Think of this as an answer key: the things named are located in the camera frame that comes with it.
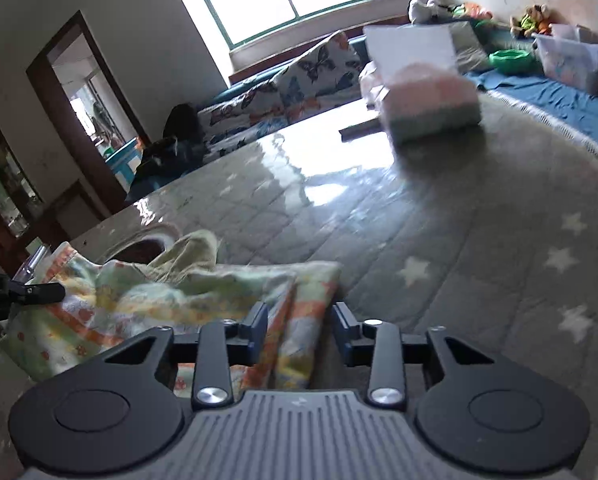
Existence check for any teal box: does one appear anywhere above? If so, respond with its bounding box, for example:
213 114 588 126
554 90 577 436
104 137 144 193

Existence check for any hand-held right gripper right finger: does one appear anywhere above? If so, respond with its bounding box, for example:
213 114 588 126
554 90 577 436
331 302 495 407

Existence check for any quilted star table cover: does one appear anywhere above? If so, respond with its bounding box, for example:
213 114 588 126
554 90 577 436
0 95 598 480

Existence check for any patterned mattress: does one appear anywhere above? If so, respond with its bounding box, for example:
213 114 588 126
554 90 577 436
479 85 598 171

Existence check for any green bowl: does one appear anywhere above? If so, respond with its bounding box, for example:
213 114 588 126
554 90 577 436
488 49 536 75

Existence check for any white tissue sheet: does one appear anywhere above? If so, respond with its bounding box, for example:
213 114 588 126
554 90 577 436
363 24 457 81

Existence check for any orange and green toy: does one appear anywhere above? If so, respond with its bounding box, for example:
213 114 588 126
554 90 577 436
452 2 495 21

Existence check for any dark wooden glass cabinet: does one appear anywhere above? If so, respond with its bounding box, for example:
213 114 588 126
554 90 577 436
0 117 70 261

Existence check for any brown door frame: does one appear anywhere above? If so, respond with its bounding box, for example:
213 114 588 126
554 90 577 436
26 10 152 216

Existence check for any blue bed sheet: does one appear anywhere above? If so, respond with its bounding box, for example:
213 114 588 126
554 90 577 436
466 67 598 156

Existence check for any brown plush toy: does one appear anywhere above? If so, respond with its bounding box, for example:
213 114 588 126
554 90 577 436
509 4 552 37

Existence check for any white plush toy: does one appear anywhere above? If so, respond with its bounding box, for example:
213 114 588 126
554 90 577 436
409 0 455 24

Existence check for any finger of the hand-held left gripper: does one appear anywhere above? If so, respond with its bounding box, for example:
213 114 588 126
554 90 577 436
8 282 66 307

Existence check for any small clear plastic box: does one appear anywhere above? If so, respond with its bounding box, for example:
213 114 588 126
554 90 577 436
549 23 595 43

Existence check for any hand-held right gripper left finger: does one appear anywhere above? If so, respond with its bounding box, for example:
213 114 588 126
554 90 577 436
104 301 270 409

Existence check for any butterfly patterned pillow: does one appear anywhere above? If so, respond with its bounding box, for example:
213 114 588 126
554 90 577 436
196 30 372 153

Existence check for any clear plastic storage box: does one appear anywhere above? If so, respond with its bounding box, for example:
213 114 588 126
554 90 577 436
532 24 598 96

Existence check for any black bag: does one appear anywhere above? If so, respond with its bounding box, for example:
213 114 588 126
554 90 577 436
129 104 206 196

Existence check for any grey pillow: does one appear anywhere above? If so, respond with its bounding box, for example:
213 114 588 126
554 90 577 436
449 20 490 73

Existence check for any pastel tissue pack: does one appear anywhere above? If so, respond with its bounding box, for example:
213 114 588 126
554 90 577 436
360 62 482 145

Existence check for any pastel printed child pajama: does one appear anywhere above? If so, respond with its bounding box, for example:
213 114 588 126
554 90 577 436
0 230 342 398

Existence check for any dark flat bar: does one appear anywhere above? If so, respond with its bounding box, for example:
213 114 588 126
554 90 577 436
339 119 387 141

